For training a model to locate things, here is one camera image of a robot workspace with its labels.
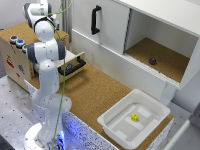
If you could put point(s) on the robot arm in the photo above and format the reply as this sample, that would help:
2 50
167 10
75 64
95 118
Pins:
48 86

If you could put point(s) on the yellow block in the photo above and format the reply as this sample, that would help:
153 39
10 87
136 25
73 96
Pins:
134 117

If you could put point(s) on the purple block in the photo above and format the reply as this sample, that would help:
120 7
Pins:
152 61

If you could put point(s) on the green button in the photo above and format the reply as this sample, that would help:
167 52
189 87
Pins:
24 48

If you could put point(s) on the wooden drawer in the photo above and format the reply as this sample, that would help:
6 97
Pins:
74 57

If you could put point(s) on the white plastic box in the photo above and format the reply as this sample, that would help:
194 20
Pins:
116 128

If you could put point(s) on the white cabinet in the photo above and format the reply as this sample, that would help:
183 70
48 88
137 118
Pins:
146 76

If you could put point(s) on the blue button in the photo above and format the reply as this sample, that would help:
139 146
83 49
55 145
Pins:
20 42

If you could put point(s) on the wooden drawer box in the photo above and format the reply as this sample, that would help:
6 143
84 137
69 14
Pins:
15 66

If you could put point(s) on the red button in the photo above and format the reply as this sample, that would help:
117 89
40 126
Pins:
14 38

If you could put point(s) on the white sliding door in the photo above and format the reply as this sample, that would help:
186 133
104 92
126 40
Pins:
111 23

